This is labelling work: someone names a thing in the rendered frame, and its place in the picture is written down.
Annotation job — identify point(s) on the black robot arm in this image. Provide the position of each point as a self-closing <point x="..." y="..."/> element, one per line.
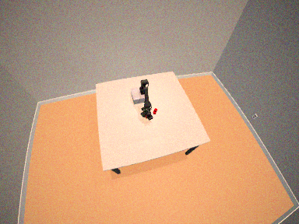
<point x="147" y="104"/>

